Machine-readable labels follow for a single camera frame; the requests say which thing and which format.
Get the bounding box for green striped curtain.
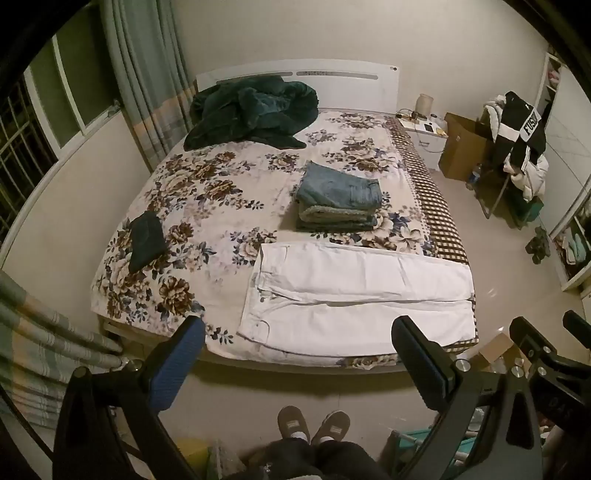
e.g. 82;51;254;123
99;0;197;172
0;268;126;432

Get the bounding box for black and white jacket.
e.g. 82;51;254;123
496;91;548;174

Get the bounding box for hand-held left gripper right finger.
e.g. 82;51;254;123
392;316;542;480

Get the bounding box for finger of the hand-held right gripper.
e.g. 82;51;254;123
509;316;555;365
562;310;591;340

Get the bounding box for white framed window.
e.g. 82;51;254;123
0;32;122;241

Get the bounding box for teal basket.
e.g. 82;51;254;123
381;427;476;476

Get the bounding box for yellow container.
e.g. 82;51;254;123
175;438;211;472

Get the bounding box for white bed headboard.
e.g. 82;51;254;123
195;59;402;114

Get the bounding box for white pants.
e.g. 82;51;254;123
236;242;476;358

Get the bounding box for folded blue jeans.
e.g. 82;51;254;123
295;161;383;210

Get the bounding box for person's right slipper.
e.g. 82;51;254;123
311;411;352;446

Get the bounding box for floral covered bed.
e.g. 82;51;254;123
91;108;439;370

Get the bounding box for person's left slipper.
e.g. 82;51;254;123
277;406;311;444

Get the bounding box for brown checked bed sheet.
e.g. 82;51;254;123
385;115;480;354

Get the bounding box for white wardrobe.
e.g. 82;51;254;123
536;46;591;291

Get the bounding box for person's leg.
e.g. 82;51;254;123
226;438;321;480
316;440;393;480

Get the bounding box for person's left leg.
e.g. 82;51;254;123
226;438;321;480

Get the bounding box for person's slipper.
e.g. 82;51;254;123
277;406;311;444
311;411;352;446

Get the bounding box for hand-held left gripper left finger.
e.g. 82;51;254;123
52;316;206;480

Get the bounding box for green bin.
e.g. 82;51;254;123
510;194;546;229

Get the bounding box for small cardboard box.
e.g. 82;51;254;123
478;332;532;374

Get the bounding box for large cardboard box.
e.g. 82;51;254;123
438;112;491;182

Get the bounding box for person's right leg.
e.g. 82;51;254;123
316;440;393;480

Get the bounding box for pair of dark slippers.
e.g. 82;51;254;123
525;226;551;265

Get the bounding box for white nightstand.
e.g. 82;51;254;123
398;113;450;171

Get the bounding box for folded green fleece pants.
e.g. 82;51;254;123
295;200;382;232

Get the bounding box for dark green quilt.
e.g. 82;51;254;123
184;75;320;151

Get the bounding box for dark green folded cloth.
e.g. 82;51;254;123
128;211;167;274

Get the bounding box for chair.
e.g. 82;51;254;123
478;104;546;227

